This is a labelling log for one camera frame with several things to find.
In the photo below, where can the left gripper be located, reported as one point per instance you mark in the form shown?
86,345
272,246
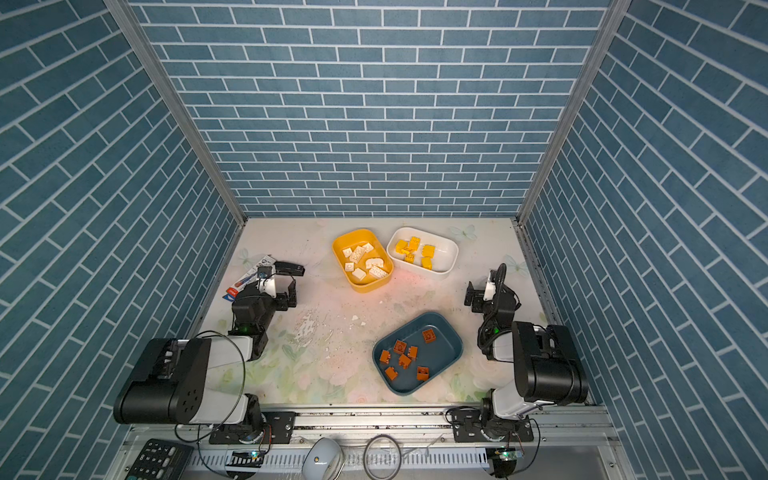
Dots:
282,304

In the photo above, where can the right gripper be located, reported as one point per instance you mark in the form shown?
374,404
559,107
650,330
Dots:
478,307

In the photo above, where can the brown lego top small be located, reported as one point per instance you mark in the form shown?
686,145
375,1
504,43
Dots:
429,335

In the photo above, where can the yellow lego cube front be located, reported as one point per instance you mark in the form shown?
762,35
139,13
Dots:
428,250

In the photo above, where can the yellow lego cube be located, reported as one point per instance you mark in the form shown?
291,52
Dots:
428,250
401,247

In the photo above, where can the white lego plate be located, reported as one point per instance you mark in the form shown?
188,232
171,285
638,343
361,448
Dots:
357,254

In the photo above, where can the white curved lego piece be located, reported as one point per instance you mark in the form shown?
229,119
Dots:
375,263

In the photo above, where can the white long lego brick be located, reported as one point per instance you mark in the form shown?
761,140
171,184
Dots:
378,272

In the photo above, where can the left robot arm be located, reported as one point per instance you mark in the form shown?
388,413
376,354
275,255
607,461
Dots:
202,380

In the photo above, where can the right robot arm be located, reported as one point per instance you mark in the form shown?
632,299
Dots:
547,370

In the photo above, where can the toothpaste tube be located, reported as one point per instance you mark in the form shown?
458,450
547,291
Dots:
246,279

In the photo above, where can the black stapler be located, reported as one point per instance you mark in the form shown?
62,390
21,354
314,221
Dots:
285,268

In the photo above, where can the teal plastic bin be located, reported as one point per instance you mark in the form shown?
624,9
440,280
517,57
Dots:
437,356

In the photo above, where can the white plastic bin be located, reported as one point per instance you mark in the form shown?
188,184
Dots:
444,260

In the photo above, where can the yellow plastic bin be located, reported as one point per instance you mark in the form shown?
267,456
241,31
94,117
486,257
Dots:
352,240

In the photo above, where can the grey computer mouse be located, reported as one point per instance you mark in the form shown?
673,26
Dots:
324,461

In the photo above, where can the black remote keypad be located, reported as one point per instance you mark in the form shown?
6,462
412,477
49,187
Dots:
160,460

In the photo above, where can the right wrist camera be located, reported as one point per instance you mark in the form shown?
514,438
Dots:
489,291

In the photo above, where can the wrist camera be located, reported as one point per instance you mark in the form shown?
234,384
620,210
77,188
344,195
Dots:
266,279
489,291

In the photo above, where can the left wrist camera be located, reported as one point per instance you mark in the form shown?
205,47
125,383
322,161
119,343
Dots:
266,279

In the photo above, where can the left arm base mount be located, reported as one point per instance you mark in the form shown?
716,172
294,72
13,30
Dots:
271,428

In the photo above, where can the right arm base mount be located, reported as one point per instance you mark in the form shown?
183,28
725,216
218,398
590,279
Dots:
473,425

